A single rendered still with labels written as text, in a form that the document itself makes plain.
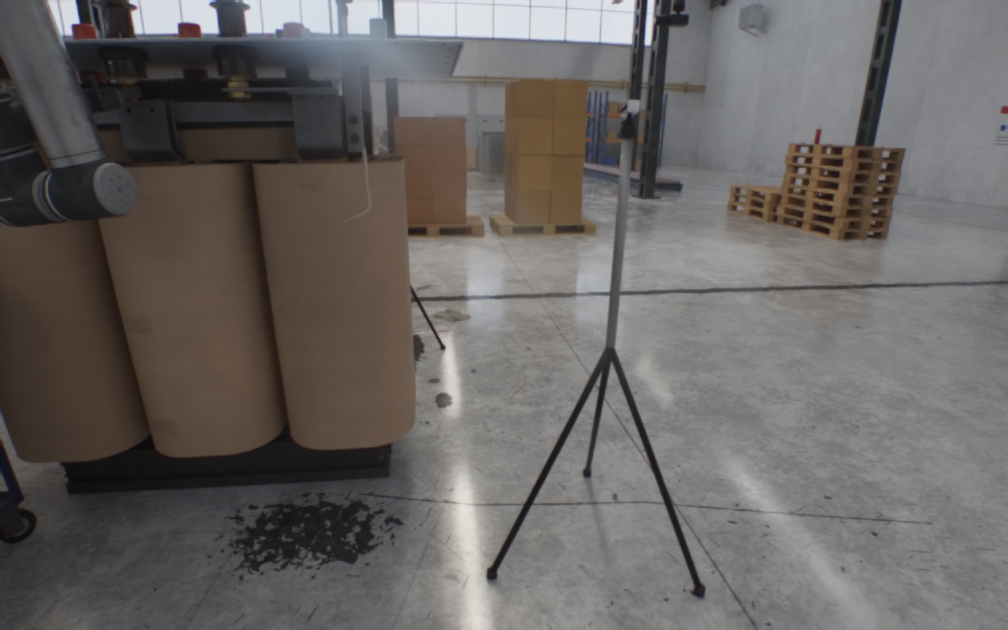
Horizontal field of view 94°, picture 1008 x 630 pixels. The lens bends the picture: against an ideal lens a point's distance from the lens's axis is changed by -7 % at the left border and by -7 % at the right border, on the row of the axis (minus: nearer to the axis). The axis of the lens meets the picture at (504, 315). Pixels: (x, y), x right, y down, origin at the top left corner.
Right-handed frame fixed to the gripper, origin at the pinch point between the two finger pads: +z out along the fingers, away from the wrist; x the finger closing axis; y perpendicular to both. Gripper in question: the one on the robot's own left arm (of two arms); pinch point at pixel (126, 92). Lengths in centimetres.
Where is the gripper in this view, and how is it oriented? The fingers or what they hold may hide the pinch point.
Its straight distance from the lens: 161.3
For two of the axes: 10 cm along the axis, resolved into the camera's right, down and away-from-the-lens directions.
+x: -9.8, -0.8, 1.9
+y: -0.3, -8.5, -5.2
